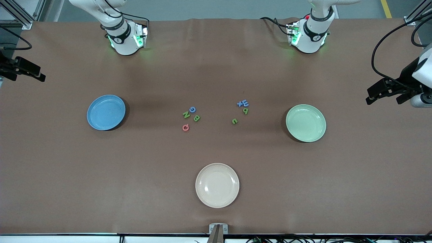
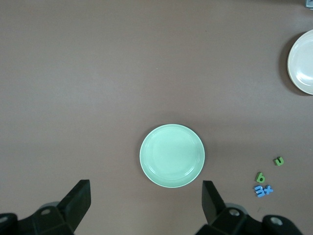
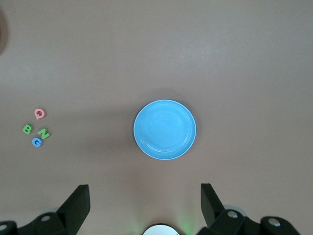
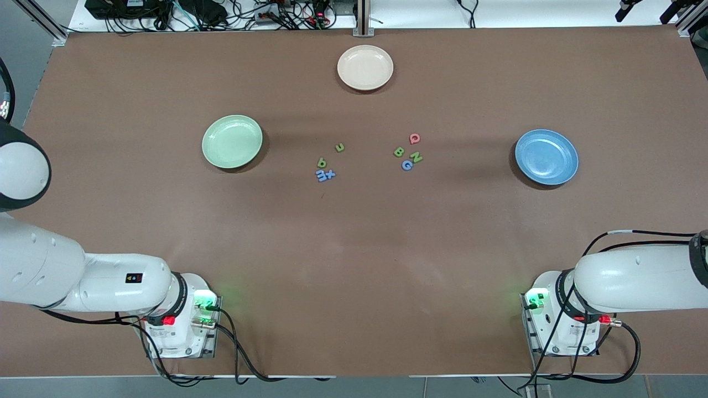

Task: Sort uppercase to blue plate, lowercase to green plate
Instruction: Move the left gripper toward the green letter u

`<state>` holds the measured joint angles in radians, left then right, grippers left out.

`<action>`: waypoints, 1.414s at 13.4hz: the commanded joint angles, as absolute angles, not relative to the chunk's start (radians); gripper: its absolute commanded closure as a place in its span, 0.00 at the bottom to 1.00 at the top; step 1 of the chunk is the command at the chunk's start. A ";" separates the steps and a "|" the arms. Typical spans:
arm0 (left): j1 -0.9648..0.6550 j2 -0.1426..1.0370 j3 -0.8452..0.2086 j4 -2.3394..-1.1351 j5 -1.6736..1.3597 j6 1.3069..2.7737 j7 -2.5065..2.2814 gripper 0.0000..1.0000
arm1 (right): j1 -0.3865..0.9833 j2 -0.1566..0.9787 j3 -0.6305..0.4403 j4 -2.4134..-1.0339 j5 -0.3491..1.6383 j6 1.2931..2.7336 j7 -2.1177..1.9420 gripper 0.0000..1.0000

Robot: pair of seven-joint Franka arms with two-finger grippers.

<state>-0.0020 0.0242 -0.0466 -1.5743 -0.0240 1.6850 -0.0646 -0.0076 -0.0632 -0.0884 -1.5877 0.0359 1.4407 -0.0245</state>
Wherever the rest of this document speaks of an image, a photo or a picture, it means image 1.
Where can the white table edge rail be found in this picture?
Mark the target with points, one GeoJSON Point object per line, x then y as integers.
{"type": "Point", "coordinates": [67, 239]}

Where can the green foam letter N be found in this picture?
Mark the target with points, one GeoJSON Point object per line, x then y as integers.
{"type": "Point", "coordinates": [186, 115]}

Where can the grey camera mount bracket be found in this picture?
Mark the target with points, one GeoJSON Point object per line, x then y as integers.
{"type": "Point", "coordinates": [218, 233]}

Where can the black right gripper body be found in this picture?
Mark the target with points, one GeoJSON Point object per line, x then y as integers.
{"type": "Point", "coordinates": [7, 66]}

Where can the yellow floor tape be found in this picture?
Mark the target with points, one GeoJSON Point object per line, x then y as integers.
{"type": "Point", "coordinates": [386, 8]}

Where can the blue plate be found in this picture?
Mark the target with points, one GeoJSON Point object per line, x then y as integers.
{"type": "Point", "coordinates": [98, 118]}

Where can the blue foam letter C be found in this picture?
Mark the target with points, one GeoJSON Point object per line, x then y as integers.
{"type": "Point", "coordinates": [190, 109]}

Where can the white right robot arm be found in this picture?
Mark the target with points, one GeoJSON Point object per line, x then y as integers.
{"type": "Point", "coordinates": [125, 40]}

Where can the cream plate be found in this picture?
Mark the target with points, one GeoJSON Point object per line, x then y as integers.
{"type": "Point", "coordinates": [217, 185]}

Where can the red foam letter Q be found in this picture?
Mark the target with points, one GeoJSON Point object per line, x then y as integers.
{"type": "Point", "coordinates": [183, 127]}

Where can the green plate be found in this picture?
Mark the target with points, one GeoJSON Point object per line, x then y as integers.
{"type": "Point", "coordinates": [314, 130]}

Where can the green foam letter b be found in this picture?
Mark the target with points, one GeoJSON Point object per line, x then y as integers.
{"type": "Point", "coordinates": [196, 118]}
{"type": "Point", "coordinates": [247, 111]}

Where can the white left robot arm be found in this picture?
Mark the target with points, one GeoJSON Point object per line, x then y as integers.
{"type": "Point", "coordinates": [308, 37]}

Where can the aluminium frame post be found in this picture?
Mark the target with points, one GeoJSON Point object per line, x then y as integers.
{"type": "Point", "coordinates": [410, 21]}
{"type": "Point", "coordinates": [27, 24]}

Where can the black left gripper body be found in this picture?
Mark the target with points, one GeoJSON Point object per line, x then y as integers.
{"type": "Point", "coordinates": [406, 76]}

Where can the brown table cover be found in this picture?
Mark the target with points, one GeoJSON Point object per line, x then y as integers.
{"type": "Point", "coordinates": [216, 152]}

